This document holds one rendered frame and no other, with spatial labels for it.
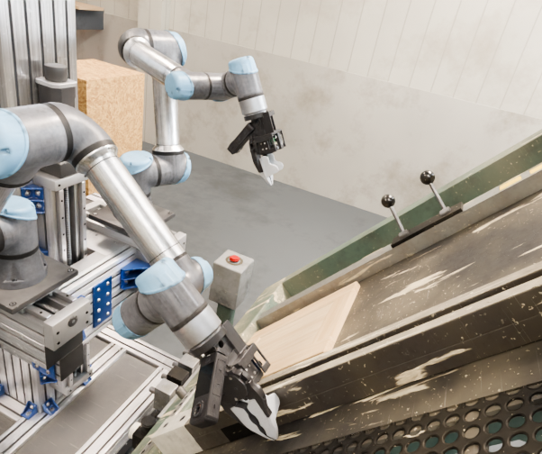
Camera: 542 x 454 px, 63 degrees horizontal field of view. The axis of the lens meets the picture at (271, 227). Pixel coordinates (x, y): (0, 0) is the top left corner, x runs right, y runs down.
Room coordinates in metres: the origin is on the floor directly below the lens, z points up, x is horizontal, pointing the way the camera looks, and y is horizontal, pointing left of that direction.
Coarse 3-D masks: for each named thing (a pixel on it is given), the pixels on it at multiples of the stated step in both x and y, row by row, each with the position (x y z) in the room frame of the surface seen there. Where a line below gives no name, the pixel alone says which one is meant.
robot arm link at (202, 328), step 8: (208, 304) 0.60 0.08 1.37; (208, 312) 0.58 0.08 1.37; (192, 320) 0.61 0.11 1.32; (200, 320) 0.56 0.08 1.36; (208, 320) 0.57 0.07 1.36; (216, 320) 0.58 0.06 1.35; (184, 328) 0.55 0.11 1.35; (192, 328) 0.55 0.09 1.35; (200, 328) 0.55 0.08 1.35; (208, 328) 0.56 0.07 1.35; (216, 328) 0.57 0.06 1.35; (176, 336) 0.56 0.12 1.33; (184, 336) 0.55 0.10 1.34; (192, 336) 0.55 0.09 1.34; (200, 336) 0.55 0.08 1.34; (208, 336) 0.55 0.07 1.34; (184, 344) 0.55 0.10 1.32; (192, 344) 0.54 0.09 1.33; (200, 344) 0.55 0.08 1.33
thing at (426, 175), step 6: (420, 174) 1.10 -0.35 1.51; (426, 174) 1.09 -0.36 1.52; (432, 174) 1.09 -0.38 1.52; (420, 180) 1.09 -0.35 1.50; (426, 180) 1.08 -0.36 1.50; (432, 180) 1.08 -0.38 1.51; (432, 186) 1.08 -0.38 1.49; (438, 198) 1.05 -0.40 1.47; (444, 204) 1.04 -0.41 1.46; (444, 210) 1.02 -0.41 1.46; (450, 210) 1.02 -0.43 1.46
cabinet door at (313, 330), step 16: (352, 288) 0.98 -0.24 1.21; (320, 304) 1.00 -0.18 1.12; (336, 304) 0.93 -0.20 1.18; (288, 320) 1.03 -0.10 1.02; (304, 320) 0.96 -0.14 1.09; (320, 320) 0.90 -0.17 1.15; (336, 320) 0.84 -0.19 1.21; (256, 336) 1.05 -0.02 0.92; (272, 336) 0.98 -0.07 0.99; (288, 336) 0.91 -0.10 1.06; (304, 336) 0.85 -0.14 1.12; (320, 336) 0.80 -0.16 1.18; (336, 336) 0.78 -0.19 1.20; (256, 352) 0.93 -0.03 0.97; (272, 352) 0.87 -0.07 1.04; (288, 352) 0.81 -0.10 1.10; (304, 352) 0.76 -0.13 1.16; (320, 352) 0.72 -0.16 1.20; (272, 368) 0.77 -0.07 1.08
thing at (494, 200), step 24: (504, 192) 0.97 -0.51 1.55; (528, 192) 0.96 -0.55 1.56; (456, 216) 1.00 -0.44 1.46; (480, 216) 0.98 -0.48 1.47; (432, 240) 1.01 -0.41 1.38; (360, 264) 1.06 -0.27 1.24; (384, 264) 1.04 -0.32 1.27; (312, 288) 1.11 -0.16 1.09; (336, 288) 1.07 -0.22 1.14; (264, 312) 1.18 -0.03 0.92; (288, 312) 1.11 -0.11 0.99
